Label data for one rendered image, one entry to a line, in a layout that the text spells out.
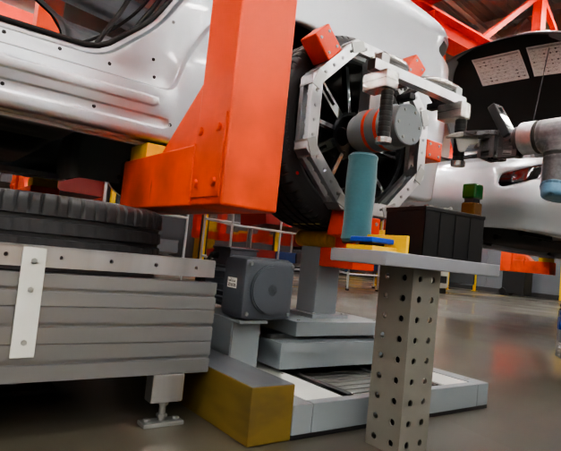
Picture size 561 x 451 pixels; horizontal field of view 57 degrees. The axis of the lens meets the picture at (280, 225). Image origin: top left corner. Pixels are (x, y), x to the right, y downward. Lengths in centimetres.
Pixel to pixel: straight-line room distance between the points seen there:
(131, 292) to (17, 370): 26
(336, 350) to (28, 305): 93
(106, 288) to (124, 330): 10
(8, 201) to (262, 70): 64
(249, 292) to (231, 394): 32
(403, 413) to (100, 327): 69
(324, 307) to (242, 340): 39
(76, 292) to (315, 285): 86
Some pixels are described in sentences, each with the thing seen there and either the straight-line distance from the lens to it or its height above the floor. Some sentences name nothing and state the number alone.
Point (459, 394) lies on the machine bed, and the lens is 173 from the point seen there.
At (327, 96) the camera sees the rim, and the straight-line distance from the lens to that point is 175.
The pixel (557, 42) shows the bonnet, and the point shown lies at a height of 233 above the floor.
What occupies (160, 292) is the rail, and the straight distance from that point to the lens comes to 122.
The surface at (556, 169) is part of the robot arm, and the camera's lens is 149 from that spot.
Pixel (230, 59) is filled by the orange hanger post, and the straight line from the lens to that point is 128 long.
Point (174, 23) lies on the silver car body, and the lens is 184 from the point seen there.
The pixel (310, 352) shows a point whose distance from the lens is 160.
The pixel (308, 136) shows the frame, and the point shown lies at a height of 77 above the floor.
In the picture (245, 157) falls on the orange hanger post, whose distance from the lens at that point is 123.
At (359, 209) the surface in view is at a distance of 149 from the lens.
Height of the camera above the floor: 42
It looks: 3 degrees up
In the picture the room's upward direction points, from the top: 6 degrees clockwise
